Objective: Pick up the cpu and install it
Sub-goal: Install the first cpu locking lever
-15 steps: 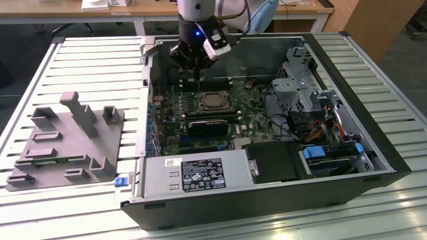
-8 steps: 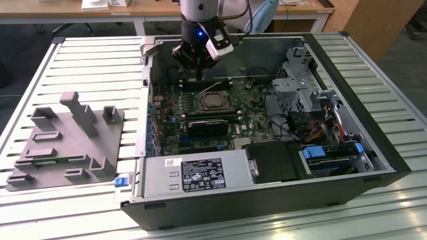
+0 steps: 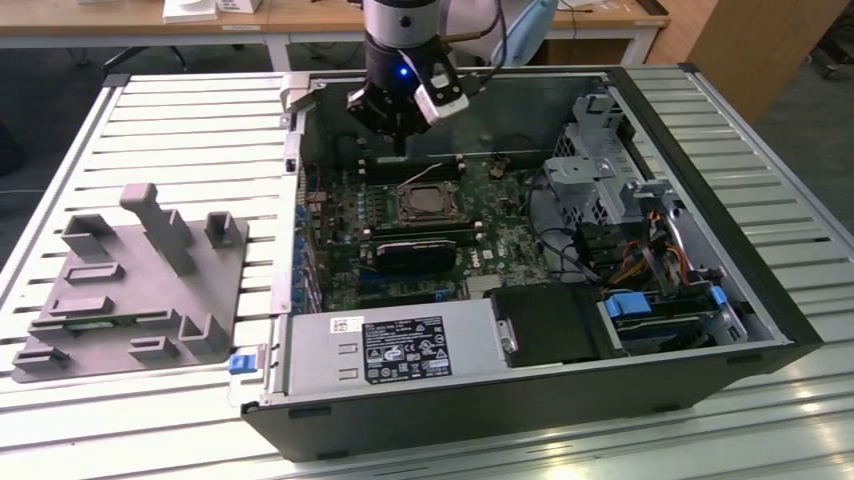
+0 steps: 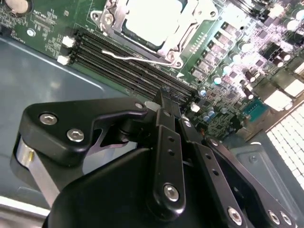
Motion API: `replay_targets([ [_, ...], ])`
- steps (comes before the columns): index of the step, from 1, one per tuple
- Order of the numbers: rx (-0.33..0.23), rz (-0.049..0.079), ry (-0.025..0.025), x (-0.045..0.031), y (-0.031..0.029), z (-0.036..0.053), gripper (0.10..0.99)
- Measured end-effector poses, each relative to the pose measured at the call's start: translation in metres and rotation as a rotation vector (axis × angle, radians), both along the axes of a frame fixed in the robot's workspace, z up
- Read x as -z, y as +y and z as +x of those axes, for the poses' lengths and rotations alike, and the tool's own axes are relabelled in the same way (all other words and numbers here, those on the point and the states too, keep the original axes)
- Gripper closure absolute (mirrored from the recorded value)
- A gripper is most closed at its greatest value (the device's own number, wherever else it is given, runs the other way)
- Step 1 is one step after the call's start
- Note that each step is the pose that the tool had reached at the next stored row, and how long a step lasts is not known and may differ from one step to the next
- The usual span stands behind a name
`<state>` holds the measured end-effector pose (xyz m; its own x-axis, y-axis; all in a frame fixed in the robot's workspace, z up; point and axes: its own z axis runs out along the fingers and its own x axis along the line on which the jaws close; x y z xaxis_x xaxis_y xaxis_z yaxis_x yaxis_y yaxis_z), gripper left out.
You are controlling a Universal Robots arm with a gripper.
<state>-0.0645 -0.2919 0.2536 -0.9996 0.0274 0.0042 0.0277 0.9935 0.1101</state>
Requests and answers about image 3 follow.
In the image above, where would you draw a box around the silver power supply unit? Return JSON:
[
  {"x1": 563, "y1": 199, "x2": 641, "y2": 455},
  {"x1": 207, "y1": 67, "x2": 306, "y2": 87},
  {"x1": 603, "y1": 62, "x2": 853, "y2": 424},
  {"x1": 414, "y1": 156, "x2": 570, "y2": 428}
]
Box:
[{"x1": 266, "y1": 308, "x2": 519, "y2": 401}]

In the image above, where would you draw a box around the black fan shroud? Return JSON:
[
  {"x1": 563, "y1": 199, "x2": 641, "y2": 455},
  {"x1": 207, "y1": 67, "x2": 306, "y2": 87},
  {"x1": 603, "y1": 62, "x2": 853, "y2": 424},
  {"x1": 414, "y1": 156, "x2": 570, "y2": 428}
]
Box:
[{"x1": 489, "y1": 285, "x2": 626, "y2": 369}]

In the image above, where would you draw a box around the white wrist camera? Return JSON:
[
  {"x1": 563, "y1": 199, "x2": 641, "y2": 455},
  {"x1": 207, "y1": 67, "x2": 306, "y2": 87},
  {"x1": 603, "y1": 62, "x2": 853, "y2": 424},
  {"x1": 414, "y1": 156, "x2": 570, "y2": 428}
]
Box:
[{"x1": 411, "y1": 49, "x2": 471, "y2": 127}]

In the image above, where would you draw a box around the green motherboard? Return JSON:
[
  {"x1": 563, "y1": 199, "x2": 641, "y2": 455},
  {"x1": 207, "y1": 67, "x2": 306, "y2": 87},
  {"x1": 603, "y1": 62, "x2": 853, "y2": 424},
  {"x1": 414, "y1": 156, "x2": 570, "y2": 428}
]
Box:
[{"x1": 296, "y1": 158, "x2": 575, "y2": 311}]

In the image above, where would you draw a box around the black chair base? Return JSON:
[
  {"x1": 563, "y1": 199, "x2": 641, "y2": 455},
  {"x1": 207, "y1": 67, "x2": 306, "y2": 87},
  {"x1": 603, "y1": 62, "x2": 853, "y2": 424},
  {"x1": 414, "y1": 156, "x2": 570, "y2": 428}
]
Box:
[{"x1": 818, "y1": 0, "x2": 854, "y2": 81}]

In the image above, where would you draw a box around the grey parts rack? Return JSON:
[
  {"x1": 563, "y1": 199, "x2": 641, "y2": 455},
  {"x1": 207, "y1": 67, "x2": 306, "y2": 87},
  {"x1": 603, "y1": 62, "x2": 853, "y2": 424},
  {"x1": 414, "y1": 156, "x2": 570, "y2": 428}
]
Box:
[{"x1": 11, "y1": 182, "x2": 254, "y2": 385}]

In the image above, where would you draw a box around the silver drive cage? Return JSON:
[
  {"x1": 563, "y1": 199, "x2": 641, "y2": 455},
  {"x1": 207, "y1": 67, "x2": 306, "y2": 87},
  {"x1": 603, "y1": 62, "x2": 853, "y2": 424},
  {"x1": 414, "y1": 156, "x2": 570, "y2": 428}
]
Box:
[{"x1": 541, "y1": 92, "x2": 686, "y2": 229}]

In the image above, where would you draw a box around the CPU socket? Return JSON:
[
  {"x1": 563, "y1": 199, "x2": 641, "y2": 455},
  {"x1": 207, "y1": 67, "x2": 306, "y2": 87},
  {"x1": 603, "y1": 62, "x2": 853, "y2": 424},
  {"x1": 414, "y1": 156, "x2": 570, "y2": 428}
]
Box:
[{"x1": 392, "y1": 179, "x2": 469, "y2": 227}]

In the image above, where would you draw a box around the wire locking lever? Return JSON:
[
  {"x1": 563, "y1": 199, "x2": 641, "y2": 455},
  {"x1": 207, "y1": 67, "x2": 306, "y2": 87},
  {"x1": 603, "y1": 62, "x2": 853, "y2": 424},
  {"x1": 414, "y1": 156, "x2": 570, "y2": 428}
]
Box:
[{"x1": 402, "y1": 162, "x2": 445, "y2": 185}]

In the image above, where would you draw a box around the white cardboard box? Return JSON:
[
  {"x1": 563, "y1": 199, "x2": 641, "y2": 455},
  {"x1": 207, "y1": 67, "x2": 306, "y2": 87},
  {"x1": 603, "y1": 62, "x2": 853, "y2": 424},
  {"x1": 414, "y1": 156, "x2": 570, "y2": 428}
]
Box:
[{"x1": 162, "y1": 0, "x2": 222, "y2": 25}]

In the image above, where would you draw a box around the black PC case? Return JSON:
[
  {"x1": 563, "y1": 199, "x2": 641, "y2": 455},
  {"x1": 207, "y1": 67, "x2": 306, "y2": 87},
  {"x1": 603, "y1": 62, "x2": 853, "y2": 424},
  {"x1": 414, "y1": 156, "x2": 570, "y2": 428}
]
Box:
[{"x1": 238, "y1": 62, "x2": 826, "y2": 464}]

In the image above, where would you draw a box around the hard disk in blue carrier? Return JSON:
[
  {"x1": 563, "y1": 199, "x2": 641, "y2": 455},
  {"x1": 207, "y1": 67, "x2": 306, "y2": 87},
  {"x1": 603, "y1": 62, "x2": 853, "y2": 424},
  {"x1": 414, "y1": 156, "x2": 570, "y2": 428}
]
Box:
[{"x1": 599, "y1": 291, "x2": 713, "y2": 351}]

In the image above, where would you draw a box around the wooden cabinet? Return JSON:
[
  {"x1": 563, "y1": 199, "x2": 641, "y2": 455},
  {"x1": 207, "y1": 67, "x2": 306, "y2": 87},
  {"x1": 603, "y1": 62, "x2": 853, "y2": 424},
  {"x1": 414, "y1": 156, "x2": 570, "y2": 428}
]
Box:
[{"x1": 646, "y1": 0, "x2": 829, "y2": 124}]

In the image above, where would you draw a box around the black power supply label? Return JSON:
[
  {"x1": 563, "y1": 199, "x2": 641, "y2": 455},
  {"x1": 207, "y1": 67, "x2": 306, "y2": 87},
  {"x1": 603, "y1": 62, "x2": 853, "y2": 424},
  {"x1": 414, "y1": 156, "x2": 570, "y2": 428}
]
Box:
[{"x1": 359, "y1": 315, "x2": 450, "y2": 385}]

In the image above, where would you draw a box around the wooden desk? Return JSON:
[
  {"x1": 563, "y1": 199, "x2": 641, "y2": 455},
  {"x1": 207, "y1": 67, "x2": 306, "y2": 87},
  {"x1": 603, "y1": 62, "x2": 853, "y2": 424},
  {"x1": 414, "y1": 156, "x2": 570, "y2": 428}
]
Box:
[{"x1": 0, "y1": 0, "x2": 673, "y2": 69}]

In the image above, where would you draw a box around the coloured wire bundle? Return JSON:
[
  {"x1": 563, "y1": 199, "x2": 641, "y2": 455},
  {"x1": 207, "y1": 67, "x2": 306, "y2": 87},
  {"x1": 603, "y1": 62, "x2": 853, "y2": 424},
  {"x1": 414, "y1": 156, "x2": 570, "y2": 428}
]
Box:
[{"x1": 619, "y1": 212, "x2": 689, "y2": 296}]

